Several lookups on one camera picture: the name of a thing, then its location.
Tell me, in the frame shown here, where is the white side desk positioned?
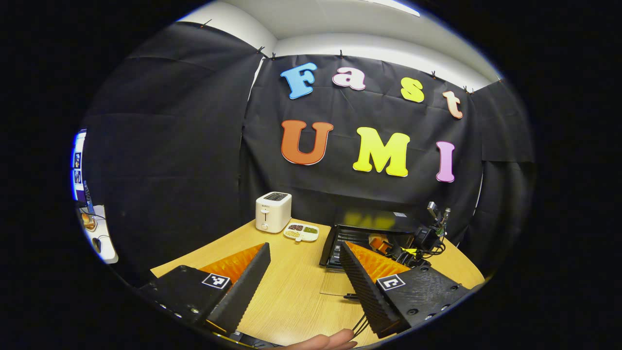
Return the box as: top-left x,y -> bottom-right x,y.
78,204 -> 119,264

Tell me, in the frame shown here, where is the black electric oven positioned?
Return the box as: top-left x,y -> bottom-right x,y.
319,210 -> 428,269

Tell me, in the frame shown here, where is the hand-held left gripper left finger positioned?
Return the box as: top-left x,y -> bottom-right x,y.
138,242 -> 272,335

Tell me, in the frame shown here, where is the black cable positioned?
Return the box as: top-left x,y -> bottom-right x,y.
352,314 -> 370,339

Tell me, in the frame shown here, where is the white divided snack tray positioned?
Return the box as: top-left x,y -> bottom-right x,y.
283,223 -> 320,242

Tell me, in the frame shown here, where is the long ceiling light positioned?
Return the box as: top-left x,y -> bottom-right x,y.
364,0 -> 421,18

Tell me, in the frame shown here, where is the computer monitor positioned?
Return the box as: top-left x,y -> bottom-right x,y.
71,129 -> 89,205

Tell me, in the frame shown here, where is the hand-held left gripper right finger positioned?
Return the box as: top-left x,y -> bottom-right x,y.
339,241 -> 471,339

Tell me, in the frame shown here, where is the white toaster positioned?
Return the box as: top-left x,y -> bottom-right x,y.
256,192 -> 293,234

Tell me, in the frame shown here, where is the black backdrop cloth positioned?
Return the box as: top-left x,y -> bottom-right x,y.
80,22 -> 535,282

